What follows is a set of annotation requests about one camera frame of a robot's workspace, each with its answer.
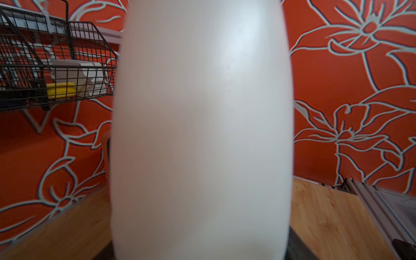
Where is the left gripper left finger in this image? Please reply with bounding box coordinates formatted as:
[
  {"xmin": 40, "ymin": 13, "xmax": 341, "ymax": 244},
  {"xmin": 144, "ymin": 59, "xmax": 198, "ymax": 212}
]
[{"xmin": 93, "ymin": 242, "xmax": 115, "ymax": 260}]

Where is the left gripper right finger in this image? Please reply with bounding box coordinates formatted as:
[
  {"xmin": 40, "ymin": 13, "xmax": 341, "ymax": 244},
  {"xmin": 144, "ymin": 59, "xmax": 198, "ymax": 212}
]
[{"xmin": 286, "ymin": 227, "xmax": 319, "ymax": 260}]

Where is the white spray bottle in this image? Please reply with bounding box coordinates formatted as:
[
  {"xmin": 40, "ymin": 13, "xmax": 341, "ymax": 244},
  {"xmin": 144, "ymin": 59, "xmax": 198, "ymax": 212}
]
[{"xmin": 109, "ymin": 1, "xmax": 294, "ymax": 260}]

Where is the yellow tape measure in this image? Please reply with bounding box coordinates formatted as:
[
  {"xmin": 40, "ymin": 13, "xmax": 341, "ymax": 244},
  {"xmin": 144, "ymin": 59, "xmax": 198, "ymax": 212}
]
[{"xmin": 46, "ymin": 82, "xmax": 77, "ymax": 99}]

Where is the white adapter block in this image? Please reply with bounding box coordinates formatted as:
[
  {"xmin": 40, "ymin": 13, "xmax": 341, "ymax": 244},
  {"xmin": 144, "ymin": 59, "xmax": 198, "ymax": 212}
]
[{"xmin": 51, "ymin": 59, "xmax": 107, "ymax": 98}]

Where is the black wire basket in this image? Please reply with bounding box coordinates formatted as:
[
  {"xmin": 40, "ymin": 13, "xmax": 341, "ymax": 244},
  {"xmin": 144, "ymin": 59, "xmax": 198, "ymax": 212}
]
[{"xmin": 1, "ymin": 5, "xmax": 118, "ymax": 111}]

